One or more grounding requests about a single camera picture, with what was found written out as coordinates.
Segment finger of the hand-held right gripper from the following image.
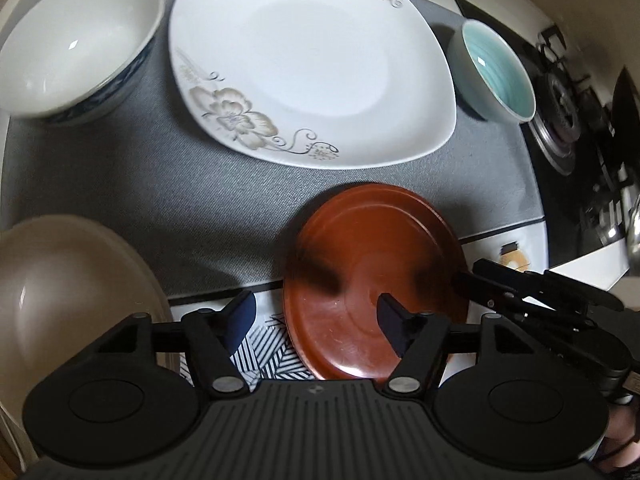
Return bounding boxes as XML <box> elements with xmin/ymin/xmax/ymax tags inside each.
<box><xmin>471</xmin><ymin>258</ymin><xmax>551</xmax><ymax>292</ymax></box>
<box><xmin>451</xmin><ymin>271</ymin><xmax>526</xmax><ymax>317</ymax></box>

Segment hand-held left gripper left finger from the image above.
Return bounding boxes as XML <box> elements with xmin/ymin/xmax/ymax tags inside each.
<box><xmin>92</xmin><ymin>290</ymin><xmax>258</xmax><ymax>401</ymax></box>

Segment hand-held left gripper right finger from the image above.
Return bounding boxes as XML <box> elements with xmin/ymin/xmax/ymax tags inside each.
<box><xmin>376</xmin><ymin>292</ymin><xmax>539</xmax><ymax>401</ymax></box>

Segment red-brown plate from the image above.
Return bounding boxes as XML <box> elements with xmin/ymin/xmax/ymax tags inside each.
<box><xmin>282</xmin><ymin>183</ymin><xmax>473</xmax><ymax>382</ymax></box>

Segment cream bowl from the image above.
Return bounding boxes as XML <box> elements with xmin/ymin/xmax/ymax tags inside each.
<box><xmin>0</xmin><ymin>214</ymin><xmax>177</xmax><ymax>403</ymax></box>

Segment small teal glazed bowl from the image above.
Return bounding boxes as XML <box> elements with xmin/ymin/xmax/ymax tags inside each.
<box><xmin>446</xmin><ymin>18</ymin><xmax>537</xmax><ymax>124</ymax></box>

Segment large white floral plate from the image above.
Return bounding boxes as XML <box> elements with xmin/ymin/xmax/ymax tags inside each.
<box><xmin>168</xmin><ymin>0</ymin><xmax>458</xmax><ymax>170</ymax></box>

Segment white bowl with blue pattern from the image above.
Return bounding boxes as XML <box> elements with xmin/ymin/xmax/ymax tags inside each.
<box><xmin>0</xmin><ymin>0</ymin><xmax>166</xmax><ymax>126</ymax></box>

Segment person's right hand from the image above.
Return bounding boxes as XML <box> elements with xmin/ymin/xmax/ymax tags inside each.
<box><xmin>606</xmin><ymin>404</ymin><xmax>640</xmax><ymax>472</ymax></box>

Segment black glass gas stove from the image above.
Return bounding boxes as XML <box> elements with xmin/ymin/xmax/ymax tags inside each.
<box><xmin>455</xmin><ymin>0</ymin><xmax>640</xmax><ymax>267</ymax></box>

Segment metal stove burner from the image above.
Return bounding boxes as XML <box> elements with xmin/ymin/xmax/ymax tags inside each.
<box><xmin>529</xmin><ymin>70</ymin><xmax>587</xmax><ymax>177</ymax></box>

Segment grey place mat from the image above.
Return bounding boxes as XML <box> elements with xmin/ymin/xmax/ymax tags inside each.
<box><xmin>0</xmin><ymin>0</ymin><xmax>547</xmax><ymax>307</ymax></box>

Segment black pan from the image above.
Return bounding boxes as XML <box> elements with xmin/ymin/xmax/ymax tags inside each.
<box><xmin>610</xmin><ymin>67</ymin><xmax>640</xmax><ymax>142</ymax></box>

